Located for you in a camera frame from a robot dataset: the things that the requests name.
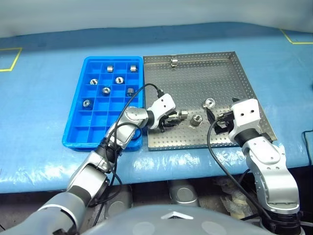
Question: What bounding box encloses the thin black cable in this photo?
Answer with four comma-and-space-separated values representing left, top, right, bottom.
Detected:
302, 129, 313, 160

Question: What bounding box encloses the crumpled clear plastic wrap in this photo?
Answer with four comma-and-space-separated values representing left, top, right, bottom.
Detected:
212, 177, 255, 220

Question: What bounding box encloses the grey rounded shape under table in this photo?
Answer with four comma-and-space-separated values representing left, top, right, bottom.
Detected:
104, 186, 134, 221
168, 180, 199, 206

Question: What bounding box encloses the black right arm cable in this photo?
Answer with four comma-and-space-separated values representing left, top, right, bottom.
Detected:
206, 111, 272, 228

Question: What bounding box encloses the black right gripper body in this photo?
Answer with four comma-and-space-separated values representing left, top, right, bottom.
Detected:
214, 111, 235, 135

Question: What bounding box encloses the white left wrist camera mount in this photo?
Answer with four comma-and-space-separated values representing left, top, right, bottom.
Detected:
146, 93, 177, 130

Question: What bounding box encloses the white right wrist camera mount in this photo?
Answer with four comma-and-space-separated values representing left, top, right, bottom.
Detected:
228, 98, 260, 143

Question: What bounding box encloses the grey robot torso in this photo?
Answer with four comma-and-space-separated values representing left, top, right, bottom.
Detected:
82, 204, 271, 235

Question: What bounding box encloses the perforated steel tray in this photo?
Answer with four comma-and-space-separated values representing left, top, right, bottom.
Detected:
143, 50, 278, 151

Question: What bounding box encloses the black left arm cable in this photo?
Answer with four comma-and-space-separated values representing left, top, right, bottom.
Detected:
88, 83, 167, 208

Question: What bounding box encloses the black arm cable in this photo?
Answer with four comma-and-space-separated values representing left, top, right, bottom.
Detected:
88, 83, 167, 208
206, 111, 272, 228

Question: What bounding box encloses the blue compartment tray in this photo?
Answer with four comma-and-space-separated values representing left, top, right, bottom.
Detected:
62, 56, 145, 152

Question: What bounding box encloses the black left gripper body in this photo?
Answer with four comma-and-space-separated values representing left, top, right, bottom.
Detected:
157, 111, 174, 133

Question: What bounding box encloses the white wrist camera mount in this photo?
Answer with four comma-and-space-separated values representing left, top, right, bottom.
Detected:
146, 93, 177, 130
228, 98, 260, 143

